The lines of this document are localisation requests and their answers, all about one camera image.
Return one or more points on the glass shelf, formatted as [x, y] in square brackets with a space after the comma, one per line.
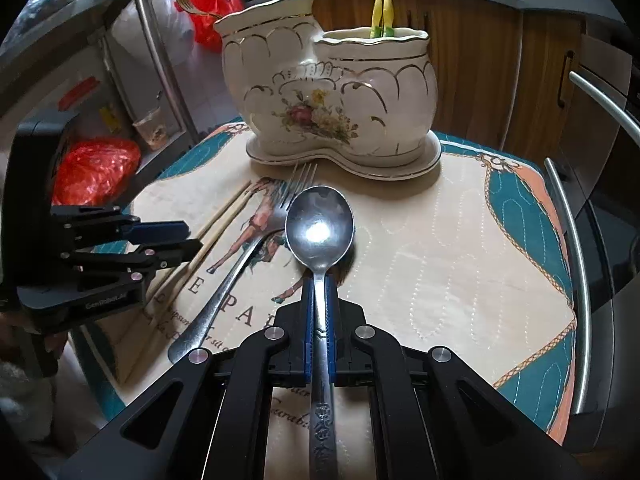
[55, 15]

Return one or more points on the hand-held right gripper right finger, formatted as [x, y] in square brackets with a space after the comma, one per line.
[330, 320]

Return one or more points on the clear glass cup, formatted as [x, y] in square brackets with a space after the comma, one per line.
[150, 127]

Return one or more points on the crumpled red plastic bag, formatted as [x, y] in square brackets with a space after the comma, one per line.
[95, 170]

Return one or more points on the floral ceramic utensil holder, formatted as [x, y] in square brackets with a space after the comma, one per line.
[310, 70]

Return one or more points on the stainless steel oven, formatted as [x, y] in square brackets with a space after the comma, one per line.
[605, 160]

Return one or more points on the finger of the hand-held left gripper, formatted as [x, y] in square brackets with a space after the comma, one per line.
[170, 256]
[155, 231]

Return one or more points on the printed quilted mat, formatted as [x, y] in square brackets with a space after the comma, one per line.
[450, 260]

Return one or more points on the curved chrome pole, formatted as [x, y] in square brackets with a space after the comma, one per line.
[160, 50]

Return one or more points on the yellow tulip plastic stick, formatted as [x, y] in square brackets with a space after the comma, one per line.
[376, 17]
[389, 19]

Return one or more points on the wooden chopstick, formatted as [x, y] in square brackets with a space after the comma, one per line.
[225, 208]
[220, 230]

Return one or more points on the white plastic bag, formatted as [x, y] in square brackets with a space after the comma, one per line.
[150, 20]

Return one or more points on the large silver spoon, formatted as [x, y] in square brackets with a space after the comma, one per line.
[320, 230]

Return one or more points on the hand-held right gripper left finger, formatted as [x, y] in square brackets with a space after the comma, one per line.
[308, 320]

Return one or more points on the wooden kitchen cabinet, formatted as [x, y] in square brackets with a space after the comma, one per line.
[475, 60]

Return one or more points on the silver fork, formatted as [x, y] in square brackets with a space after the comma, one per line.
[225, 290]

